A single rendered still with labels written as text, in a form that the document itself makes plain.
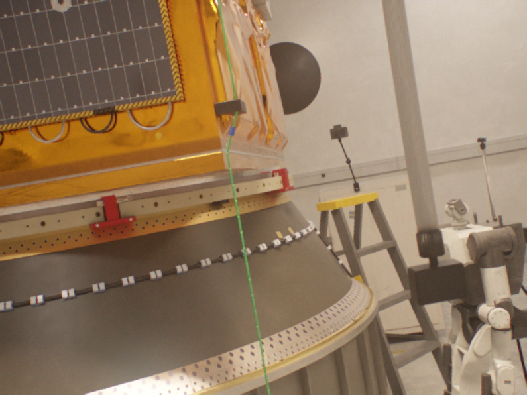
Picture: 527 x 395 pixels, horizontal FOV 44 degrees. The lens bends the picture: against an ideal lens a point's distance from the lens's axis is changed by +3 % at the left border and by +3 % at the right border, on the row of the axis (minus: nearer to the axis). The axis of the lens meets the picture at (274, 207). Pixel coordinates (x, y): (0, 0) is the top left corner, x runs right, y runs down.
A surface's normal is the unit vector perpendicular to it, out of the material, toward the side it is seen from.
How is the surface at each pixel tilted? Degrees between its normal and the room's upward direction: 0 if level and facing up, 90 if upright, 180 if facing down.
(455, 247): 85
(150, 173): 90
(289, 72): 90
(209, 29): 93
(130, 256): 62
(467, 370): 115
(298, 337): 43
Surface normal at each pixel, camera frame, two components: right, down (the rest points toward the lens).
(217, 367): 0.22, -0.75
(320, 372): 0.77, -0.11
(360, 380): 0.89, -0.13
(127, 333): 0.20, -0.47
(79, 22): -0.10, 0.06
